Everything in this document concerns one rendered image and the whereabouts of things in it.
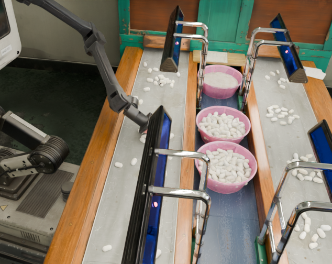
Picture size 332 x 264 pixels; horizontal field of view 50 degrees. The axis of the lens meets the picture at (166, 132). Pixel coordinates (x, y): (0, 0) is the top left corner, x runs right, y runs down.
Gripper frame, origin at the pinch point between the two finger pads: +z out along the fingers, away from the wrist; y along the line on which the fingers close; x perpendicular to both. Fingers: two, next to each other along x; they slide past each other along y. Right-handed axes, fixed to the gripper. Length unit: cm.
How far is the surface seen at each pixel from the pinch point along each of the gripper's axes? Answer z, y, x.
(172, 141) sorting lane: 6.2, -3.2, -2.8
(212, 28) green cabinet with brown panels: 8, 87, -28
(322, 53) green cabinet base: 69, 87, -65
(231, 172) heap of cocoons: 28.1, -17.7, -18.4
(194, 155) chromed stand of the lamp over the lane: -11, -52, -37
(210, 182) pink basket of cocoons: 20.1, -26.4, -13.7
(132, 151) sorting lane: -7.1, -12.2, 8.0
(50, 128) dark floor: -26, 85, 118
